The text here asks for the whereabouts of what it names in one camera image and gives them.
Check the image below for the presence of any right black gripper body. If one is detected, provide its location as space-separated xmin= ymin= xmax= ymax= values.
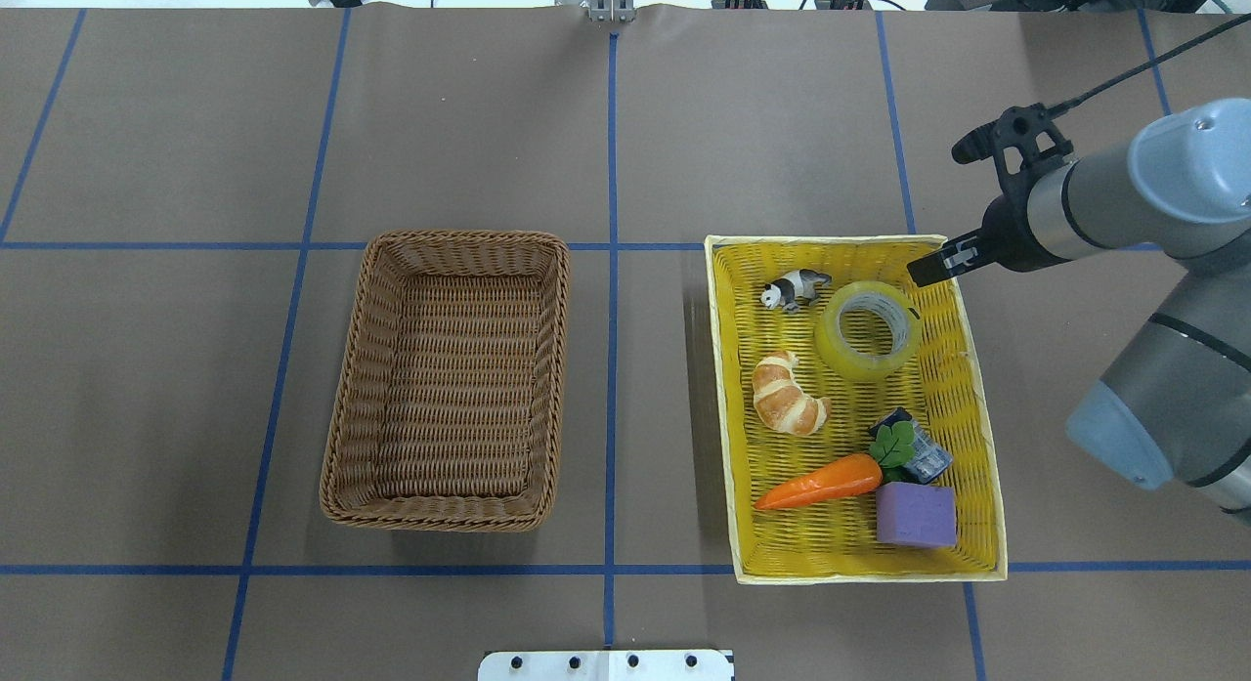
xmin=941 ymin=195 xmax=1055 ymax=275

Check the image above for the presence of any yellow clear tape roll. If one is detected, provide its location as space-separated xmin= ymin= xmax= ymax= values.
xmin=814 ymin=280 xmax=922 ymax=383

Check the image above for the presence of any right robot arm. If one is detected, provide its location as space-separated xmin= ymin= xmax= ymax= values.
xmin=908 ymin=98 xmax=1250 ymax=525

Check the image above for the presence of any yellow wicker basket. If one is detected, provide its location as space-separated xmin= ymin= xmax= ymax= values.
xmin=703 ymin=234 xmax=1010 ymax=586

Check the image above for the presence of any brown wicker basket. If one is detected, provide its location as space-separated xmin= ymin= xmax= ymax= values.
xmin=319 ymin=230 xmax=570 ymax=532

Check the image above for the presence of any toy panda figure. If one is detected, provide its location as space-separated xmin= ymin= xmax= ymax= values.
xmin=759 ymin=270 xmax=832 ymax=315

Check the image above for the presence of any small blue white packet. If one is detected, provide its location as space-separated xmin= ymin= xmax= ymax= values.
xmin=867 ymin=406 xmax=955 ymax=484

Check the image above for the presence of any toy orange carrot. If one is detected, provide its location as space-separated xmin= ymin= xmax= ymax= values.
xmin=754 ymin=421 xmax=919 ymax=511

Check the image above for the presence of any toy croissant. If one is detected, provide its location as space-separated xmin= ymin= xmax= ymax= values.
xmin=752 ymin=351 xmax=831 ymax=437

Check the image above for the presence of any purple foam block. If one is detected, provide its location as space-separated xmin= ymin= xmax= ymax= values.
xmin=874 ymin=482 xmax=958 ymax=550

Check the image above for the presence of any right black braided cable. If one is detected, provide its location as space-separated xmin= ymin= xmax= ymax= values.
xmin=1046 ymin=13 xmax=1251 ymax=118

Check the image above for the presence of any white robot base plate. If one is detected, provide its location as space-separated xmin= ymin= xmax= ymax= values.
xmin=477 ymin=648 xmax=737 ymax=680

